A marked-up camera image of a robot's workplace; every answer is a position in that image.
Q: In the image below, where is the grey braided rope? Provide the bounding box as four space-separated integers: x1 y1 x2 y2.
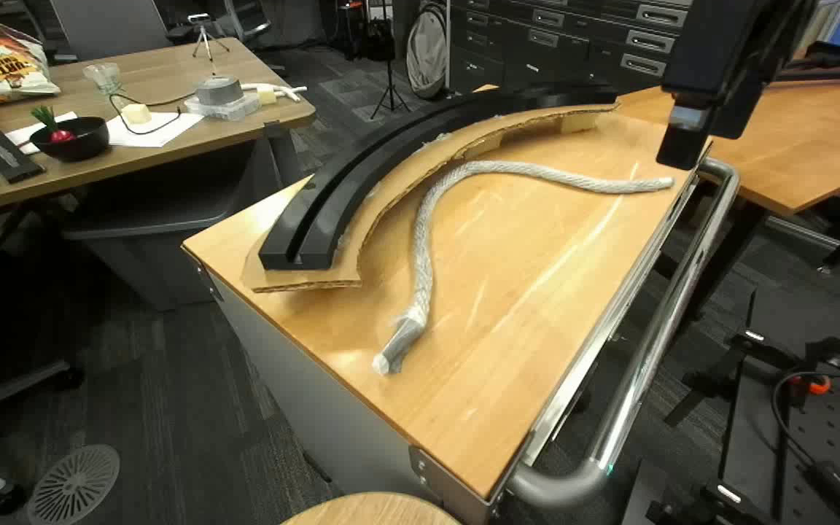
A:
370 158 676 380

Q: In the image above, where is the round wooden stool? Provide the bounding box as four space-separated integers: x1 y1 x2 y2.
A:
284 492 462 525

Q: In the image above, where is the white paper sheet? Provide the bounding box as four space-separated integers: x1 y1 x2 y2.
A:
109 113 180 148

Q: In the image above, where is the chrome cart handle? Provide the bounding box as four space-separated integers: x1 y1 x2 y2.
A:
507 160 742 507

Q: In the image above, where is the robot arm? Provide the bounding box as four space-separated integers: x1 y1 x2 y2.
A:
656 0 816 170

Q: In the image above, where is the black bowl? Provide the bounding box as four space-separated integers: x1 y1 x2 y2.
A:
30 116 109 163

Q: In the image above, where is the snack chip bag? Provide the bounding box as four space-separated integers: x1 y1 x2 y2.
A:
0 23 59 103

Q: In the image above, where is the small camera tripod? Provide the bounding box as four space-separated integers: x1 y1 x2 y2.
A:
188 11 228 62

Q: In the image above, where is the wooden office desk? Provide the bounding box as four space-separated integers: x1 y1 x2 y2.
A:
0 37 316 209

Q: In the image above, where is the grey drawer cabinet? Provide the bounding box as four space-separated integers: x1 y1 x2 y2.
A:
446 0 695 94

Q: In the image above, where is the black curved foam track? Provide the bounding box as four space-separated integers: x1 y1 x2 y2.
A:
261 85 616 272

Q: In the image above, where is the grey tape roll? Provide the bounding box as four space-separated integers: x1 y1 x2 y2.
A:
195 75 242 106

